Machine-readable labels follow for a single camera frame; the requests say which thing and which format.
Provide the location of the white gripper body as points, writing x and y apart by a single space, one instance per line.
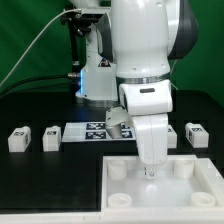
151 133

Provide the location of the white square table top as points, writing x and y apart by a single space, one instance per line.
124 185

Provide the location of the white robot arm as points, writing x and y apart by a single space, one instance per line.
129 44

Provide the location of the white plate with AprilTags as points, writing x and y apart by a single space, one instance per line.
85 132

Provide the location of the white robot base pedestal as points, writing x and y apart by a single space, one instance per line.
98 82

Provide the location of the black camera stand pole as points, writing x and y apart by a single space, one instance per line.
74 51

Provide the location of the black camera on stand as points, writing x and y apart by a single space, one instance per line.
83 16

